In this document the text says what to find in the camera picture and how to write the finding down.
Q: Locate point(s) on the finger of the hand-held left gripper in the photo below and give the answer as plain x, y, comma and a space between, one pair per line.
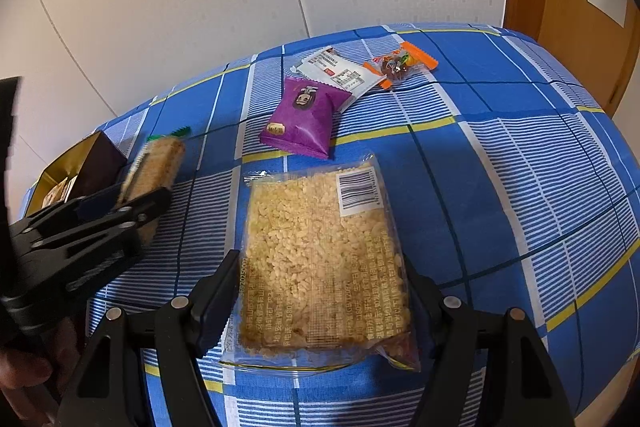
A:
120, 227
75, 209

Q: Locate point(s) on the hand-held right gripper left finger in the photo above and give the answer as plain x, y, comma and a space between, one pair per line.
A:
226, 289

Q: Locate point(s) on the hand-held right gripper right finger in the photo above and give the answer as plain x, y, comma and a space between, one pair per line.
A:
417, 299

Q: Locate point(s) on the gold tin box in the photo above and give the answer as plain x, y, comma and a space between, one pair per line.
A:
102, 162

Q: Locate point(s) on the rice crisp bar green wrapper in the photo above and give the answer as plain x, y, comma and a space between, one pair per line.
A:
155, 167

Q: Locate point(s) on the large rice crisp packet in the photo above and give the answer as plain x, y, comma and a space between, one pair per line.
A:
320, 257

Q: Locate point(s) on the purple snack packet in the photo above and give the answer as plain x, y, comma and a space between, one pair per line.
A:
302, 117

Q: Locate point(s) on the orange candy packet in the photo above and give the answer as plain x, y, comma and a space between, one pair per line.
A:
397, 64

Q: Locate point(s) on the white snack packet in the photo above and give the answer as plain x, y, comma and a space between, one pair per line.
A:
340, 74

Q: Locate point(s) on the person's left hand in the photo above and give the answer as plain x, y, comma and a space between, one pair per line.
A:
25, 367

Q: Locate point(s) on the blue plaid bed sheet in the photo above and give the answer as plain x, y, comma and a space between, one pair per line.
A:
500, 217

